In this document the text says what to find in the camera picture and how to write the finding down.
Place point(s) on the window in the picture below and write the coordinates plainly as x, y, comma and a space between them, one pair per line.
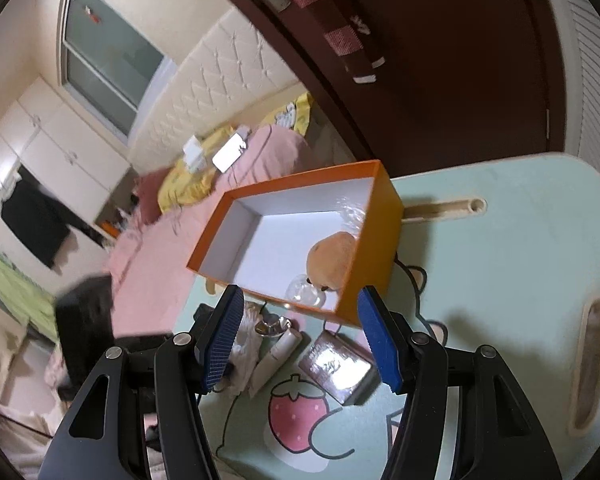
109, 66

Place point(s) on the white cosmetic tube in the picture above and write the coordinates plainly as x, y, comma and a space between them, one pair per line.
273, 360

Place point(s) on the pink bed blanket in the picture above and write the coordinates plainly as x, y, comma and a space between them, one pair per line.
147, 278

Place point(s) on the red pink striped scarf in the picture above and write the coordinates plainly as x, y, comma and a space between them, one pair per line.
347, 33

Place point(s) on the white crumpled cloth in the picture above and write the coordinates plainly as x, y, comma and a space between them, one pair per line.
246, 349

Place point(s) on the yellow pillow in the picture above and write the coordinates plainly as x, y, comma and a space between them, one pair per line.
181, 188

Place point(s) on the white charger box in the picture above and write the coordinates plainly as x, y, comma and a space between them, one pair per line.
193, 155

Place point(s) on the dark brown wooden door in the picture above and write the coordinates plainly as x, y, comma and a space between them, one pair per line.
463, 80

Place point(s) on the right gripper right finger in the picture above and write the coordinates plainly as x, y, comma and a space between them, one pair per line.
498, 434

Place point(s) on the cream tufted headboard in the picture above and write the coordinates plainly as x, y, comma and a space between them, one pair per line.
231, 69

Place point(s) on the pink white round item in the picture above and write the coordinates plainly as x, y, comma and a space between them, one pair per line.
302, 291

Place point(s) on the orange plush toy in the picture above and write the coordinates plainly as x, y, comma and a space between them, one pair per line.
329, 259

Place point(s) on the white wardrobe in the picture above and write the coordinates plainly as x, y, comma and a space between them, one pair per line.
42, 134

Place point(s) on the brown card box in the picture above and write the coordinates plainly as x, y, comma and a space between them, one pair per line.
338, 368

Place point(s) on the orange cardboard box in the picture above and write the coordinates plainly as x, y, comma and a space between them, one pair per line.
259, 236

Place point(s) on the glowing phone on bed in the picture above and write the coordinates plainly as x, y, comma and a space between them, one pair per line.
230, 152

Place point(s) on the gripper body of left gripper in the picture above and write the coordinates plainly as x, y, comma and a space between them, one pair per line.
84, 326

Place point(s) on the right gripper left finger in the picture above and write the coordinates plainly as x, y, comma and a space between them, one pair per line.
102, 436

